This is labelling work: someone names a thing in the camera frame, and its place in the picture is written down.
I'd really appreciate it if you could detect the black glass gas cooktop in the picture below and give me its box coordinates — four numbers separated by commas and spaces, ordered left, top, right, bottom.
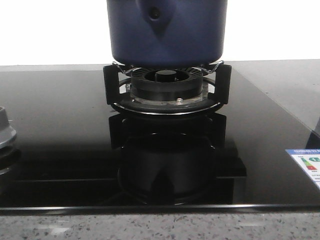
0, 70, 320, 215

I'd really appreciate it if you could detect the light blue ribbed cup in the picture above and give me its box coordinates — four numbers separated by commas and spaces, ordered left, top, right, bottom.
311, 82, 320, 135

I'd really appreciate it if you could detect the black pot support grate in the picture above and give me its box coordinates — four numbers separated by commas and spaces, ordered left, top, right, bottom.
103, 61, 232, 116

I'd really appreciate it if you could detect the silver cooktop control knob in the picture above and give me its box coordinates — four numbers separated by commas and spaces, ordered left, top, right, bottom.
0, 106, 17, 149

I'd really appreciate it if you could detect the dark blue pot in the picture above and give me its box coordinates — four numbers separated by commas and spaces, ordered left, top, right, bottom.
106, 0, 228, 68

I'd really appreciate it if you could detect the energy rating label sticker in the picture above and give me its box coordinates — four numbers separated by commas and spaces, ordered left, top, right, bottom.
285, 149, 320, 189

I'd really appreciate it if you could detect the black gas burner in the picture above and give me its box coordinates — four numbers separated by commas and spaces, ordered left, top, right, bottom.
130, 67, 203, 101

